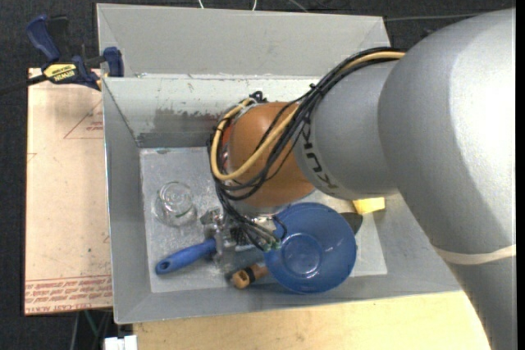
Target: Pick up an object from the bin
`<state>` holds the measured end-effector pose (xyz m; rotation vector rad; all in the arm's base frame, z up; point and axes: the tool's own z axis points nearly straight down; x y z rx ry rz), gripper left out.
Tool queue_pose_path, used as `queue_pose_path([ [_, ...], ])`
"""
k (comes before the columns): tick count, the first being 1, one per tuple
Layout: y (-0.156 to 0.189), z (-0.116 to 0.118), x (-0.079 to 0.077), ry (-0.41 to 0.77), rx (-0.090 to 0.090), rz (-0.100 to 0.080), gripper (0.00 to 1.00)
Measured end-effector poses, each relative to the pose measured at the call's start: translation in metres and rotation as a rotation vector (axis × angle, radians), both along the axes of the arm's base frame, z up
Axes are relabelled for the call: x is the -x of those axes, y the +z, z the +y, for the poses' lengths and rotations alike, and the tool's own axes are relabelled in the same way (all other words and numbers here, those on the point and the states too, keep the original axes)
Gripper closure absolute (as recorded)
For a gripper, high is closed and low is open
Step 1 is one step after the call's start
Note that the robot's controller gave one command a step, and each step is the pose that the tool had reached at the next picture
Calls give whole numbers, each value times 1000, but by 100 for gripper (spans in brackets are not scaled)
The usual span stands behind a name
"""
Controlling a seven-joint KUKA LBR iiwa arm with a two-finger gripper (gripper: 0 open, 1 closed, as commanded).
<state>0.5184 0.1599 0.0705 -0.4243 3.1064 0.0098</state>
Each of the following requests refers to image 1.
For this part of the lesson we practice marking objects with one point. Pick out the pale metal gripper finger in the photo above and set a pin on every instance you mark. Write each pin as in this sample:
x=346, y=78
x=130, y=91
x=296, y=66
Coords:
x=211, y=218
x=225, y=248

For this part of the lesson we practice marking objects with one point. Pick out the orange and black tool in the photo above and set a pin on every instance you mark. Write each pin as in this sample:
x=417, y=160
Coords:
x=247, y=275

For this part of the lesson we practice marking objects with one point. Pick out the clear glass cup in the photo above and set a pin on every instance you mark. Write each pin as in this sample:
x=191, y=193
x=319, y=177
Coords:
x=175, y=204

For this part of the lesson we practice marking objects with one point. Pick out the blue plastic bowl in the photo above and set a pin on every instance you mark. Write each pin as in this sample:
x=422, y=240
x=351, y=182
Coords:
x=316, y=254

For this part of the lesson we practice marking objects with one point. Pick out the yellow sponge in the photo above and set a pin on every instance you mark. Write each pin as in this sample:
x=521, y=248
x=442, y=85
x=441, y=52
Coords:
x=371, y=205

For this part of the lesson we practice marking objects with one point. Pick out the brown cardboard board red print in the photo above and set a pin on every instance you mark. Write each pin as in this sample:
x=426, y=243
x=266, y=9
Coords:
x=65, y=192

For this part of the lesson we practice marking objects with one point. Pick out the grey metal bin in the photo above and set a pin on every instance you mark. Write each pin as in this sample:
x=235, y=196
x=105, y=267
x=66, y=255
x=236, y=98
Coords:
x=180, y=45

